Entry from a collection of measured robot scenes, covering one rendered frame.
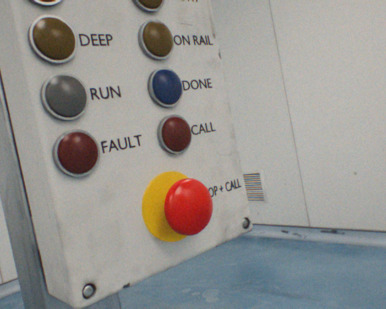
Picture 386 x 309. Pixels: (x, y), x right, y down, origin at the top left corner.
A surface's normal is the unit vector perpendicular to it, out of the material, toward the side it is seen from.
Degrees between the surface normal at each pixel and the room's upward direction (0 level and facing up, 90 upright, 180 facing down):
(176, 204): 80
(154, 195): 90
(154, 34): 89
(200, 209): 93
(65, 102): 92
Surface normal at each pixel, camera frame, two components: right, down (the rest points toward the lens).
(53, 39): 0.61, -0.04
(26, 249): -0.75, 0.18
